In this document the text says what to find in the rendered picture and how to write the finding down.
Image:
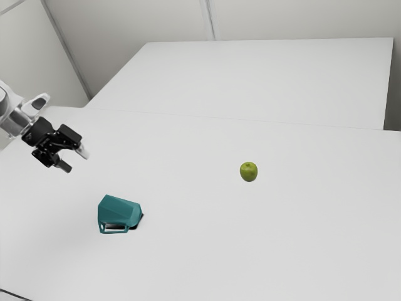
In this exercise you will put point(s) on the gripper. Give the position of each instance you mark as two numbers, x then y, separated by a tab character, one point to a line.
39	132

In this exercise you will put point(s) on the teal faceted mug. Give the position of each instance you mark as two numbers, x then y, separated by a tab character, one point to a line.
118	212

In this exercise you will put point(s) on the green apple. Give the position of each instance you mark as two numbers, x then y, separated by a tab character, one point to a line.
248	171

